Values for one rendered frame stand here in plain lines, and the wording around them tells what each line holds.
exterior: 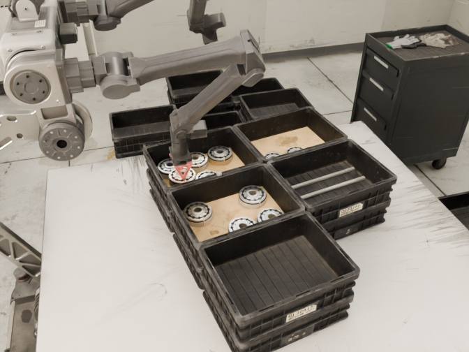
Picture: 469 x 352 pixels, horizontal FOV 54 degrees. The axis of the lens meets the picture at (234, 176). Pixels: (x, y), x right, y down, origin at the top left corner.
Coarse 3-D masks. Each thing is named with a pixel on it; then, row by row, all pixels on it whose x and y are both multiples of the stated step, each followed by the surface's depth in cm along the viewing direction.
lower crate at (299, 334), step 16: (208, 288) 142; (208, 304) 150; (336, 304) 138; (224, 320) 134; (304, 320) 134; (320, 320) 140; (336, 320) 145; (224, 336) 141; (272, 336) 131; (288, 336) 137; (304, 336) 141
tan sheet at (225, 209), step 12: (216, 204) 172; (228, 204) 172; (240, 204) 172; (276, 204) 172; (216, 216) 167; (228, 216) 167; (240, 216) 167; (252, 216) 167; (192, 228) 162; (204, 228) 162; (216, 228) 162
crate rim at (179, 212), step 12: (252, 168) 173; (204, 180) 167; (276, 180) 167; (168, 192) 162; (288, 192) 162; (300, 204) 157; (180, 216) 152; (240, 228) 147; (192, 240) 145; (204, 240) 143
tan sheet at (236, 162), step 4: (232, 152) 199; (232, 156) 196; (236, 156) 196; (232, 160) 194; (236, 160) 194; (240, 160) 194; (208, 164) 192; (212, 164) 192; (228, 164) 192; (232, 164) 192; (236, 164) 192; (240, 164) 192; (208, 168) 190; (212, 168) 190; (216, 168) 190; (220, 168) 190; (224, 168) 190; (228, 168) 190; (232, 168) 190; (200, 172) 188; (164, 180) 183; (168, 180) 183; (168, 184) 181
